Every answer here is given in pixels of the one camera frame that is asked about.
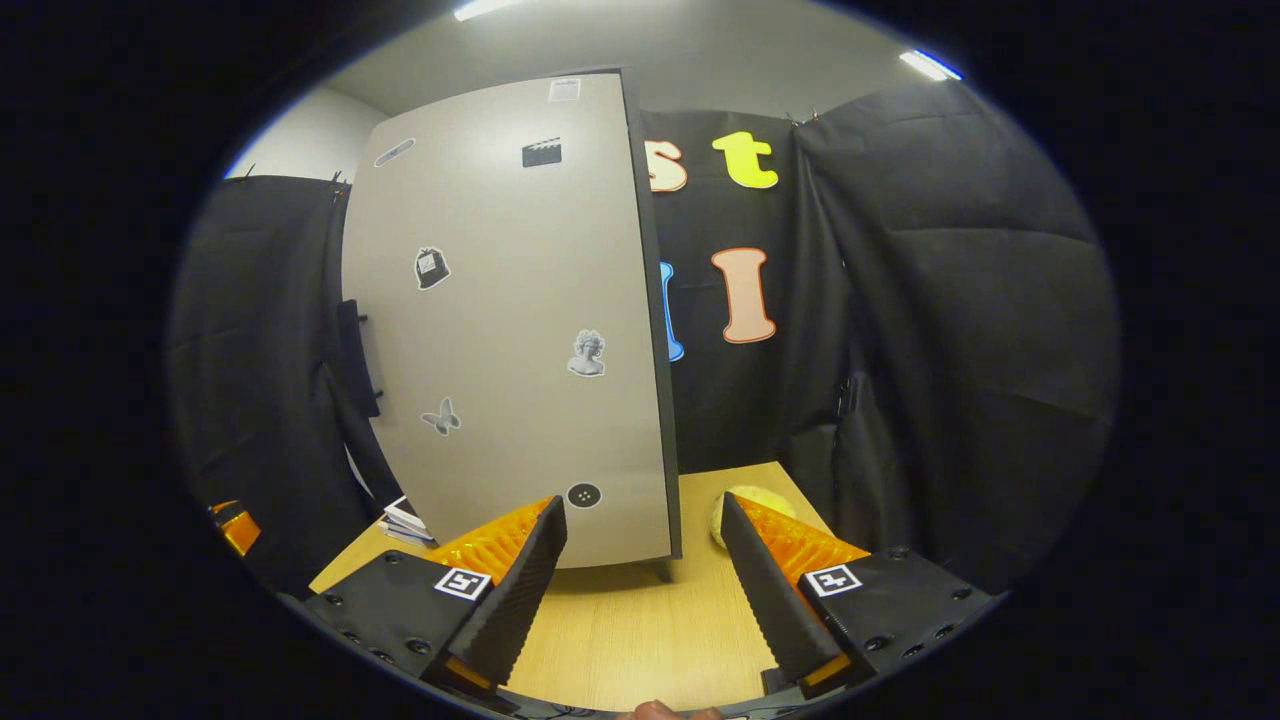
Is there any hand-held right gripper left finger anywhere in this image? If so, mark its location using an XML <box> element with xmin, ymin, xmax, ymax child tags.
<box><xmin>305</xmin><ymin>495</ymin><xmax>569</xmax><ymax>696</ymax></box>

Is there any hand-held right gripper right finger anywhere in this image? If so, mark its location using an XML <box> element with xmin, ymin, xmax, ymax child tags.
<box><xmin>718</xmin><ymin>492</ymin><xmax>996</xmax><ymax>699</ymax></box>

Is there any black door handle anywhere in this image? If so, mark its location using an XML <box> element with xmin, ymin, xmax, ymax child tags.
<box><xmin>335</xmin><ymin>298</ymin><xmax>384</xmax><ymax>420</ymax></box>

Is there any yellow plush ball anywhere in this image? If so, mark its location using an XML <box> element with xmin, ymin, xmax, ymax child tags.
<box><xmin>710</xmin><ymin>485</ymin><xmax>799</xmax><ymax>550</ymax></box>

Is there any black backdrop cloth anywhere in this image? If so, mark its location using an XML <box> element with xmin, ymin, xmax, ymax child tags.
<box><xmin>168</xmin><ymin>80</ymin><xmax>1123</xmax><ymax>601</ymax></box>

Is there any narrow ceiling light strip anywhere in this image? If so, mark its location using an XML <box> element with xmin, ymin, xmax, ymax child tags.
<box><xmin>898</xmin><ymin>49</ymin><xmax>963</xmax><ymax>83</ymax></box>

